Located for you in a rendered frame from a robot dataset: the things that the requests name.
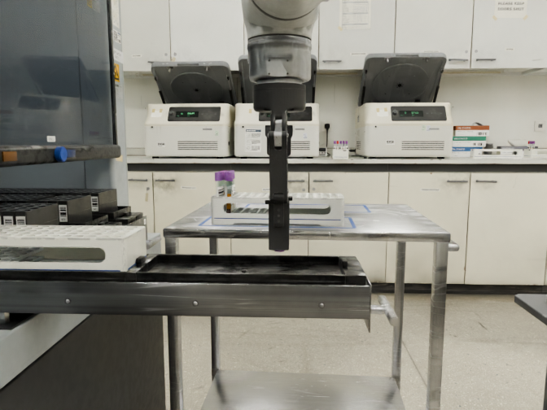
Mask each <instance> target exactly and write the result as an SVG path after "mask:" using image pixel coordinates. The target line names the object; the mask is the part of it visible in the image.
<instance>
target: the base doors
mask: <svg viewBox="0 0 547 410"><path fill-rule="evenodd" d="M234 175H235V179H234V184H235V192H239V193H269V191H262V189H265V188H269V172H235V173H234ZM132 178H133V179H143V180H146V179H147V181H128V187H129V206H131V212H143V216H147V232H148V233H154V232H156V233H160V236H161V238H162V239H161V254H165V240H164V236H163V229H164V228H165V227H167V226H169V225H171V224H172V223H174V222H176V221H177V220H180V219H181V218H182V217H184V216H187V215H188V214H190V213H192V212H194V211H195V210H197V209H199V208H201V207H202V206H204V205H206V204H207V203H210V202H211V197H212V196H213V195H214V194H216V193H217V192H216V182H215V173H214V172H128V179H132ZM158 179H160V180H172V179H174V180H175V181H155V180H158ZM288 180H304V182H288V189H289V193H308V192H309V193H329V194H342V195H343V196H344V203H367V204H407V205H408V206H410V207H411V208H413V209H414V210H415V211H417V212H419V213H420V214H422V215H423V216H425V217H426V218H428V219H429V220H431V221H433V222H434V223H436V224H437V225H438V226H440V227H441V228H443V229H445V230H446V231H448V232H449V233H451V240H453V241H454V242H455V243H456V244H458V245H459V247H460V249H459V251H449V255H448V271H447V284H474V285H547V173H457V172H390V173H389V179H388V172H310V173H308V172H289V173H288ZM313 180H333V182H313ZM447 180H450V181H463V180H464V181H468V182H447ZM476 180H479V181H497V183H491V182H476ZM181 186H192V187H196V190H188V189H181ZM147 187H149V188H150V189H149V190H148V191H147ZM153 188H154V189H153ZM303 188H305V191H303V190H302V189H303ZM312 188H315V190H314V191H313V190H312ZM421 188H424V189H440V191H421ZM146 192H147V193H148V202H146V201H145V197H146ZM387 196H388V202H387ZM154 210H155V212H154ZM386 244H387V249H386ZM218 247H219V255H308V240H289V250H288V251H282V252H277V251H271V250H269V239H240V238H218ZM433 248H434V243H433V242H406V249H405V283H432V265H433ZM179 254H201V255H209V238H179ZM309 255H337V256H339V255H341V256H356V258H357V260H359V262H360V264H361V266H362V268H363V270H364V272H365V274H366V276H367V277H368V279H369V281H370V282H379V283H385V282H386V283H395V271H396V242H378V241H331V240H309ZM385 269H386V273H385Z"/></svg>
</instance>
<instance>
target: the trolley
mask: <svg viewBox="0 0 547 410"><path fill-rule="evenodd" d="M163 236H164V240H165V254H179V238H209V255H219V247H218V238H240V239H269V225H239V224H233V225H213V224H212V208H211V202H210V203H207V204H206V205H204V206H202V207H201V208H199V209H197V210H195V211H194V212H192V213H190V214H188V215H187V216H184V217H182V218H181V219H180V220H177V221H176V222H174V223H172V224H171V225H169V226H167V227H165V228H164V229H163ZM289 240H331V241H378V242H396V271H395V294H394V312H395V314H396V316H397V317H398V319H399V321H400V322H399V325H397V326H393V339H392V376H391V377H374V376H355V375H335V374H316V373H278V372H258V371H239V370H221V347H220V317H219V316H211V348H212V384H211V386H210V388H209V391H208V394H207V396H206V398H205V400H204V402H203V406H202V408H201V410H406V409H405V406H404V403H403V400H402V398H401V395H400V373H401V352H402V332H403V311H404V290H405V249H406V242H433V243H434V248H433V265H432V283H431V316H430V333H429V351H428V368H427V401H426V410H440V396H441V380H442V364H443V349H444V318H445V302H446V286H447V271H448V255H449V251H459V249H460V247H459V245H458V244H456V243H455V242H454V241H453V240H451V233H449V232H448V231H446V230H445V229H443V228H441V227H440V226H438V225H437V224H436V223H434V222H433V221H431V220H429V219H428V218H426V217H425V216H423V215H422V214H420V213H419V212H417V211H415V210H414V209H413V208H411V207H410V206H408V205H407V204H367V203H345V204H344V226H320V225H290V238H289ZM168 366H169V391H170V410H183V380H182V323H181V316H168Z"/></svg>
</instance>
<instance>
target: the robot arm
mask: <svg viewBox="0 0 547 410"><path fill-rule="evenodd" d="M328 1H330V0H241V3H242V10H243V21H244V24H245V27H246V30H247V60H248V66H249V76H248V78H249V79H250V81H251V82H255V83H257V84H256V85H253V109H254V111H256V112H263V113H271V115H270V125H266V126H265V136H266V137H267V155H268V156H269V200H265V204H269V250H271V251H288V250H289V238H290V201H292V196H289V195H288V193H289V189H288V156H289V155H291V138H292V136H293V125H288V124H287V113H296V112H302V111H304V110H305V108H306V85H303V84H302V83H305V82H307V81H309V80H310V78H311V50H312V44H311V41H312V33H313V26H314V24H315V22H316V20H317V18H318V14H319V8H320V3H321V2H328Z"/></svg>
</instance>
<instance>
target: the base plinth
mask: <svg viewBox="0 0 547 410"><path fill-rule="evenodd" d="M370 284H371V285H372V287H371V293H395V283H386V282H385V283H379V282H371V283H370ZM404 293H410V294H431V283H405V290H404ZM446 294H547V285H474V284H447V286H446Z"/></svg>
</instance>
